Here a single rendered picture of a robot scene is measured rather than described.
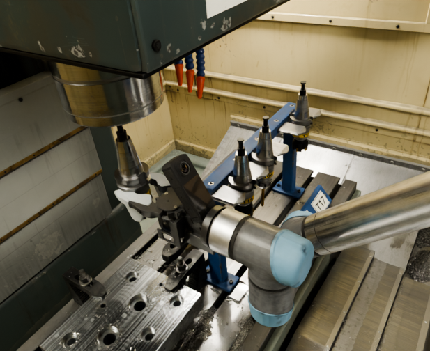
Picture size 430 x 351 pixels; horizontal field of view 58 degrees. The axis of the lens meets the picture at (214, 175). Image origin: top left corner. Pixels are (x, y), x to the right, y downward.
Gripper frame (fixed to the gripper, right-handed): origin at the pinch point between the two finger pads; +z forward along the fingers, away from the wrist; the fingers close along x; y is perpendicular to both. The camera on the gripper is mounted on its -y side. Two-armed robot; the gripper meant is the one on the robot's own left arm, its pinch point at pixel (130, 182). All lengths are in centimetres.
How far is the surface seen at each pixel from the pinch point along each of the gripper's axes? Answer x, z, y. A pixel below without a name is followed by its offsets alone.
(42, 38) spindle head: -12.1, -7.0, -30.8
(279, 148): 39.0, -11.1, 11.2
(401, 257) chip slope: 69, -42, 62
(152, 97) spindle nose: 1.0, -9.0, -18.6
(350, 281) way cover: 48, -32, 58
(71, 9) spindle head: -11.9, -13.5, -34.3
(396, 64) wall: 101, -22, 9
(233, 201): 15.6, -12.3, 11.1
